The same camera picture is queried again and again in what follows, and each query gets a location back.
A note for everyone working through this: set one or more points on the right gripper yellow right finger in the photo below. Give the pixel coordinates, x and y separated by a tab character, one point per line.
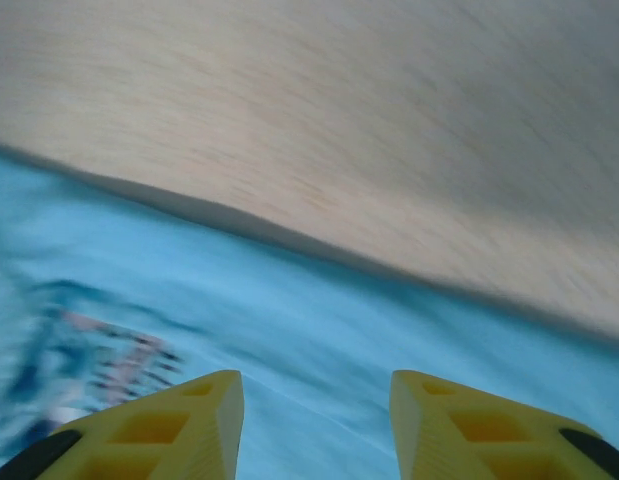
424	430

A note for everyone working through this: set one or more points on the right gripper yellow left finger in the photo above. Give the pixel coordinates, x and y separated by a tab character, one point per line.
214	425

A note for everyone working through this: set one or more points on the light blue printed t-shirt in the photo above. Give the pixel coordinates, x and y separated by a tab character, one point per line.
289	325

